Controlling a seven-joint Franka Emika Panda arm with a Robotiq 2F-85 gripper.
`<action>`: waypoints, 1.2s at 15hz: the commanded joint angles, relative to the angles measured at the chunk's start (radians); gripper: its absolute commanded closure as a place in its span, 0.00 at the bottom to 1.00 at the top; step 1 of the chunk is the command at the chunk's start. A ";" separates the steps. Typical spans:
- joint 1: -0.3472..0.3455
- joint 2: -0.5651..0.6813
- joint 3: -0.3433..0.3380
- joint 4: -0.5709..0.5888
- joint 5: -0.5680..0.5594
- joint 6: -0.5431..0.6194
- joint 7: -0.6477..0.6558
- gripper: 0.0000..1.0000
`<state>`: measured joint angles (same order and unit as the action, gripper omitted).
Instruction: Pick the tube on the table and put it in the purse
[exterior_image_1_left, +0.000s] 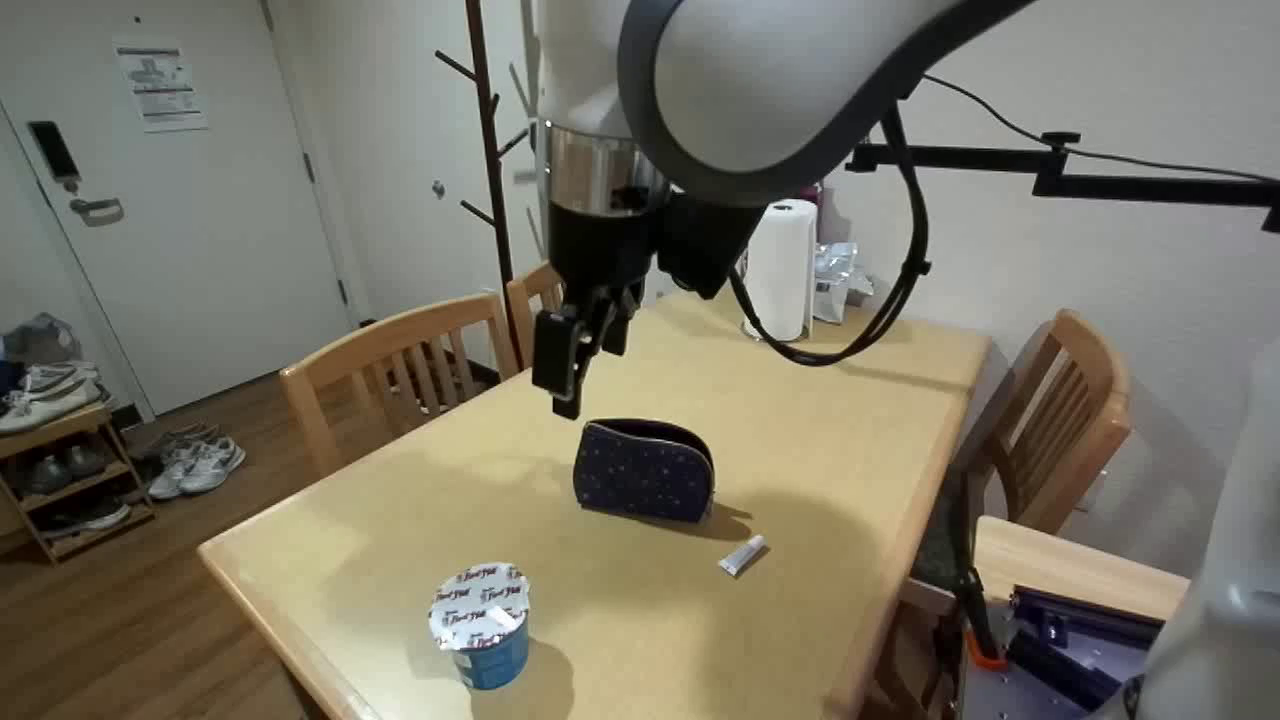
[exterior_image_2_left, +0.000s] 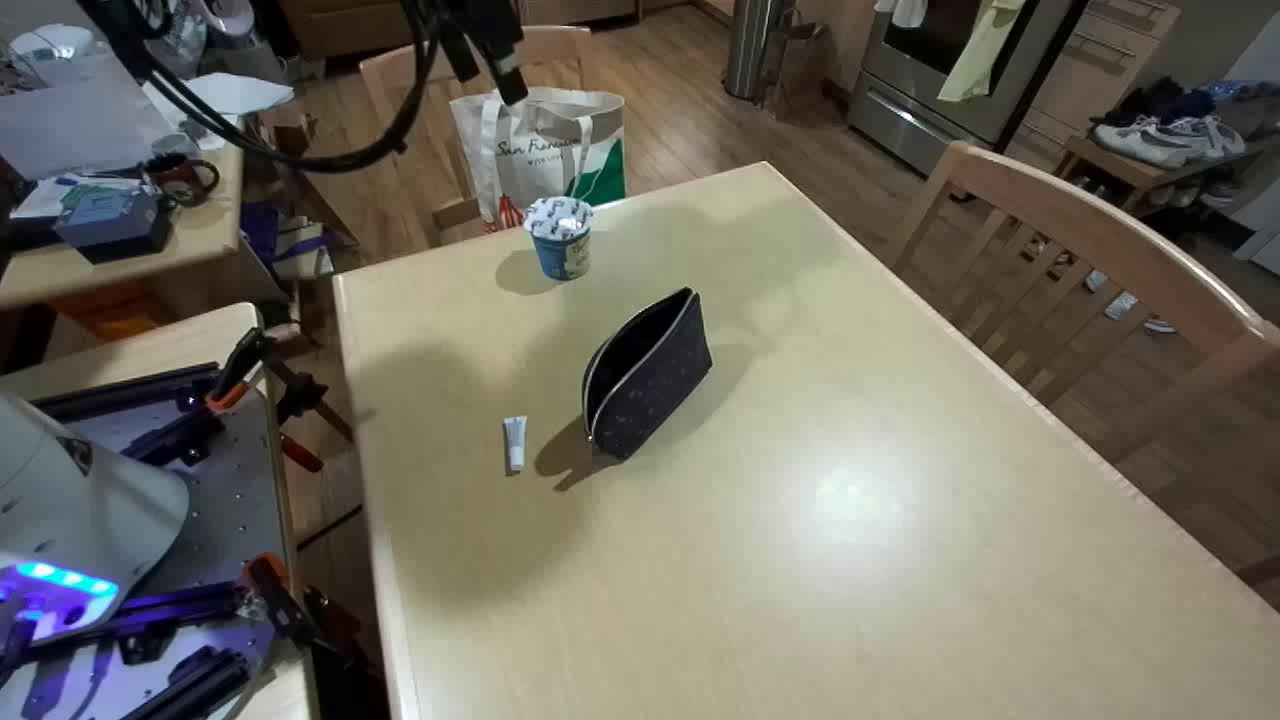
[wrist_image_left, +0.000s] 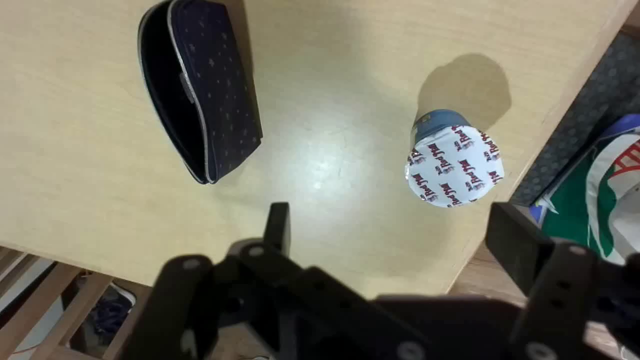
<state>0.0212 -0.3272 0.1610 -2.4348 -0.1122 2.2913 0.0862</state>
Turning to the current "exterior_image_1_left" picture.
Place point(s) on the white sneakers on floor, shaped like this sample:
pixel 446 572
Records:
pixel 198 470

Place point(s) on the small white tube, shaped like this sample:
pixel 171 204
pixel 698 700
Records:
pixel 741 557

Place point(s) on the white paper towel roll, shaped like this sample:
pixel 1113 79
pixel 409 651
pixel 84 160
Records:
pixel 777 268

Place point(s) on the wooden shoe rack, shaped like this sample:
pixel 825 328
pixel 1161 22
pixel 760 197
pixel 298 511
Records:
pixel 74 482

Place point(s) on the wooden chair near left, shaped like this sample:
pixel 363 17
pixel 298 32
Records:
pixel 398 373

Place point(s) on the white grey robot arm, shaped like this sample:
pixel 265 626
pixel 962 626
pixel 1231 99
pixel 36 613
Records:
pixel 670 125

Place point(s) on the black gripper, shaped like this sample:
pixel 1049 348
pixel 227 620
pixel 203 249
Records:
pixel 599 257

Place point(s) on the shoes on rack top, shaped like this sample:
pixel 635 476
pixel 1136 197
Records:
pixel 46 373

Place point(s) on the navy blue zip purse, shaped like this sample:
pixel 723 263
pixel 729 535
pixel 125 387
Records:
pixel 644 470

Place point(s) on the wooden chair right side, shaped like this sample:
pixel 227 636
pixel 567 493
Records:
pixel 1045 432

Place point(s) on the white entrance door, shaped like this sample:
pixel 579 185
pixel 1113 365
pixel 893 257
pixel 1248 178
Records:
pixel 205 249

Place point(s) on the purple box lower right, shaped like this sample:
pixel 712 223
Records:
pixel 1058 658

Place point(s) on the blue white yogurt cup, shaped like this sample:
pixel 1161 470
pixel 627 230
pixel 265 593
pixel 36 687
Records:
pixel 479 620

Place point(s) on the dark wooden coat stand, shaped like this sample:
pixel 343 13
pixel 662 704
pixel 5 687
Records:
pixel 479 73

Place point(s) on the paper notice on door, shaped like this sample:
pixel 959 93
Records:
pixel 162 86

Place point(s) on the crumpled plastic bag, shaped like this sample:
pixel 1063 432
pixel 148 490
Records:
pixel 839 282

